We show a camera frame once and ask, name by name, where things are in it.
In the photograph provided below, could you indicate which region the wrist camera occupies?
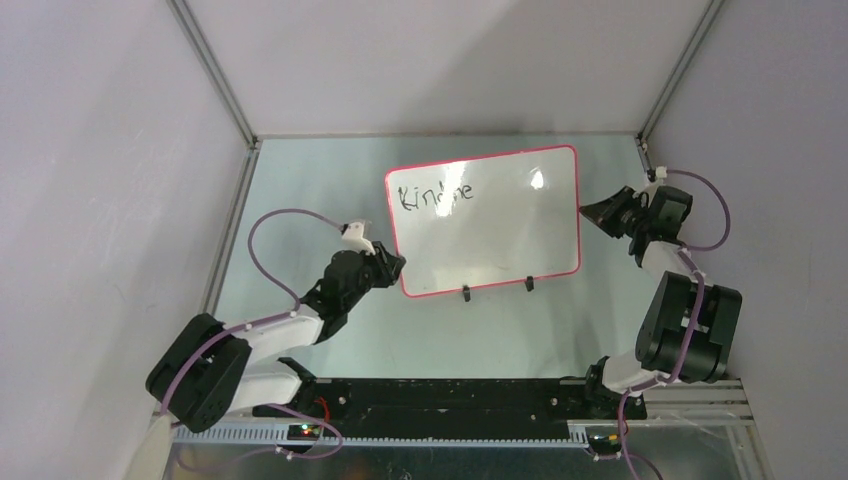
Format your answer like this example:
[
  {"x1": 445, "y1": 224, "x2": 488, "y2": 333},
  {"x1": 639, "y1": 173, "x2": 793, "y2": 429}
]
[
  {"x1": 644, "y1": 166, "x2": 668, "y2": 195},
  {"x1": 341, "y1": 220, "x2": 376, "y2": 255}
]

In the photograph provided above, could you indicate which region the pink framed whiteboard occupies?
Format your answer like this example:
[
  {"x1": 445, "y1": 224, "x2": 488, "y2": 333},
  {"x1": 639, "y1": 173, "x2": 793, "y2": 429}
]
[{"x1": 384, "y1": 144, "x2": 582, "y2": 298}]

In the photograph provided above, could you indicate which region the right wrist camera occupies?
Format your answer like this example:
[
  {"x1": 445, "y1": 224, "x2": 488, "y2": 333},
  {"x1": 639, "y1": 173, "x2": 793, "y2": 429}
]
[{"x1": 644, "y1": 166, "x2": 668, "y2": 195}]

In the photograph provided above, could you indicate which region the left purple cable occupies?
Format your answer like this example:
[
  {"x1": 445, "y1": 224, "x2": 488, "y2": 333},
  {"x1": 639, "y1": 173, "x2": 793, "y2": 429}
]
[{"x1": 158, "y1": 208, "x2": 346, "y2": 480}]

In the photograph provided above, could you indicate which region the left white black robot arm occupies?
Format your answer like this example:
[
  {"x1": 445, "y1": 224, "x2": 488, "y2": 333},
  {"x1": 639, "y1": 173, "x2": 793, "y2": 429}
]
[{"x1": 145, "y1": 242, "x2": 407, "y2": 433}]

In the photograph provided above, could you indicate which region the wire whiteboard stand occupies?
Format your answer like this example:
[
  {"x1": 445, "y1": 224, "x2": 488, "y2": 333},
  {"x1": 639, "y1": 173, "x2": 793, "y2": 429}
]
[{"x1": 460, "y1": 276, "x2": 535, "y2": 303}]

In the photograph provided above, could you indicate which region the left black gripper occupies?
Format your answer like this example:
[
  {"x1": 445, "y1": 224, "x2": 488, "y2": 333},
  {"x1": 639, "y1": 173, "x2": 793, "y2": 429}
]
[{"x1": 342, "y1": 240, "x2": 405, "y2": 310}]

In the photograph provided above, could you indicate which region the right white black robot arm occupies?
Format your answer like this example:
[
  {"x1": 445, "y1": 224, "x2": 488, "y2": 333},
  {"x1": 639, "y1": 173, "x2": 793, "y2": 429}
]
[{"x1": 579, "y1": 186, "x2": 743, "y2": 418}]

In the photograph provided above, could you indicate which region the circuit board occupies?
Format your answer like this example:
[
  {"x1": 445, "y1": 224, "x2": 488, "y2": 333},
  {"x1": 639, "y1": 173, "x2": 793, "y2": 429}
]
[
  {"x1": 286, "y1": 423, "x2": 324, "y2": 442},
  {"x1": 588, "y1": 434, "x2": 622, "y2": 457}
]

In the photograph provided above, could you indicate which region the white object at corner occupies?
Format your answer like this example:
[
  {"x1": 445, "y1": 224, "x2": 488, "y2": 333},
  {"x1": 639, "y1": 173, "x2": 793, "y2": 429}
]
[{"x1": 124, "y1": 415, "x2": 174, "y2": 480}]

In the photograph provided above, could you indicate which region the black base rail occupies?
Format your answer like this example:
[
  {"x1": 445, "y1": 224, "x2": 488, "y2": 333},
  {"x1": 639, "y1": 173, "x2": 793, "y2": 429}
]
[{"x1": 287, "y1": 377, "x2": 620, "y2": 440}]

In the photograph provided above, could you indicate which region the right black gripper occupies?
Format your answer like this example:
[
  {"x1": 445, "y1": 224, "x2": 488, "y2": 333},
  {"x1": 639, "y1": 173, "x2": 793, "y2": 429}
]
[{"x1": 580, "y1": 186, "x2": 652, "y2": 239}]

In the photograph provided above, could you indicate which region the aluminium frame profile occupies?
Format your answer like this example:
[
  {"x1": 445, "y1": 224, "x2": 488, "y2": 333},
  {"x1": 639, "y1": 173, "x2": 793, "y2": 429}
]
[{"x1": 168, "y1": 378, "x2": 747, "y2": 431}]

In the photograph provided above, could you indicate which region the left circuit board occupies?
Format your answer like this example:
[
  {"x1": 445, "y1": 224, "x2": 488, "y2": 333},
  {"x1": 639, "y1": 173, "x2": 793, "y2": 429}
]
[{"x1": 286, "y1": 423, "x2": 324, "y2": 442}]

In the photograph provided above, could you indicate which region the right circuit board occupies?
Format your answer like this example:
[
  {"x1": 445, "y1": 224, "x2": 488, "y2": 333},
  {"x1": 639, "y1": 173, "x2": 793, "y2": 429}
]
[{"x1": 588, "y1": 434, "x2": 622, "y2": 457}]

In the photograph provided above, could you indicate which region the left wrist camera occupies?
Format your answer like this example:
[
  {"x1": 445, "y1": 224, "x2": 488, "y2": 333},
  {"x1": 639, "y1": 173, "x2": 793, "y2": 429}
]
[{"x1": 341, "y1": 220, "x2": 376, "y2": 255}]

